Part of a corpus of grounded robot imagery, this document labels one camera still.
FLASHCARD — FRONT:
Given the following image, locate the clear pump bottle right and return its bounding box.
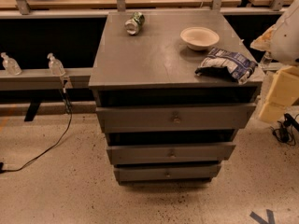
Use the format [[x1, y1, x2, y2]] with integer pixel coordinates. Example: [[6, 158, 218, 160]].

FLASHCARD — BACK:
[[47, 53, 65, 77]]

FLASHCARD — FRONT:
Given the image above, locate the black floor cable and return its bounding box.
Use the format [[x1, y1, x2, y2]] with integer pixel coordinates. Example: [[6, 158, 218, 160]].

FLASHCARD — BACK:
[[0, 79, 74, 174]]

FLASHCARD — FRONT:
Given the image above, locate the clear pump bottle left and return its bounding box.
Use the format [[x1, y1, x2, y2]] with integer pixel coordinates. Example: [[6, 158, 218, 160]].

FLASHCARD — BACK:
[[1, 52, 21, 76]]

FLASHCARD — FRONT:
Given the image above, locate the grey metal shelf rail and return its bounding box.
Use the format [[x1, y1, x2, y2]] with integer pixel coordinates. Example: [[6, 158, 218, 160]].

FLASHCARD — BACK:
[[0, 68, 92, 91]]

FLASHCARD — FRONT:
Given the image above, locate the grey middle drawer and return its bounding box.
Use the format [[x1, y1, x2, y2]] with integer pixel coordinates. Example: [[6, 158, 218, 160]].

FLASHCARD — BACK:
[[107, 142, 235, 165]]

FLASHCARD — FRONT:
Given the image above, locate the crushed green soda can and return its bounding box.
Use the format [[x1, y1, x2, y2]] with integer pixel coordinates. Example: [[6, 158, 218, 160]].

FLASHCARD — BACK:
[[124, 12, 145, 35]]

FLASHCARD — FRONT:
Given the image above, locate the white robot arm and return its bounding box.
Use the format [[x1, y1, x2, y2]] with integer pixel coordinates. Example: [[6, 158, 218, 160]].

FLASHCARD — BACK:
[[250, 0, 299, 66]]

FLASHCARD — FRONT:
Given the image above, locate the clear plastic water bottle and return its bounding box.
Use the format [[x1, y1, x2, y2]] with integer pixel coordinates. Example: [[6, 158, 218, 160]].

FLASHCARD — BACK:
[[260, 51, 273, 69]]

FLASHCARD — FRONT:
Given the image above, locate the grey bottom drawer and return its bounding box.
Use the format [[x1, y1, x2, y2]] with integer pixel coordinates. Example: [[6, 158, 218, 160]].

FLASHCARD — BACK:
[[114, 164, 221, 183]]

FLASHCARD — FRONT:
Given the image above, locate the black cable bundle right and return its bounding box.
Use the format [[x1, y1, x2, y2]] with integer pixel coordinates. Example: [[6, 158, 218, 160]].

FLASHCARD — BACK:
[[270, 113, 299, 147]]

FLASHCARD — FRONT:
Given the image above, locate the blue white chip bag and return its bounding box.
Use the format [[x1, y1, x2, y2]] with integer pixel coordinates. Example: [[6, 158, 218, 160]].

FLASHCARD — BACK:
[[195, 48, 258, 85]]

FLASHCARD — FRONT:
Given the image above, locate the white paper bowl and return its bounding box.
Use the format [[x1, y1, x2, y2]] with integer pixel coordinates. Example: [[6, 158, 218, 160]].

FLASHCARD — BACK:
[[180, 27, 220, 51]]

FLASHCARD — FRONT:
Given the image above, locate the grey drawer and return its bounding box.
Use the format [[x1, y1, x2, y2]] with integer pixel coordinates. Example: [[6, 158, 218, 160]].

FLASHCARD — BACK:
[[107, 142, 235, 165], [96, 103, 255, 133], [114, 164, 221, 183]]

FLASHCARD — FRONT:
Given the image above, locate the clear pump bottle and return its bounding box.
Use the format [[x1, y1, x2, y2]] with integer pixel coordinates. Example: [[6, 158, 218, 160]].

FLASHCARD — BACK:
[[47, 53, 65, 77], [1, 52, 21, 76]]

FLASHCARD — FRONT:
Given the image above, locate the grey top drawer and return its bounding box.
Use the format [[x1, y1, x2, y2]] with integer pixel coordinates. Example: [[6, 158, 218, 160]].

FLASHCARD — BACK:
[[96, 103, 255, 133]]

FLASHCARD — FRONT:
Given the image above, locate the grey wooden drawer cabinet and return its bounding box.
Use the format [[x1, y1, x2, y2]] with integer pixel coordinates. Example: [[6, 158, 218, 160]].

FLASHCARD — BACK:
[[88, 9, 271, 185]]

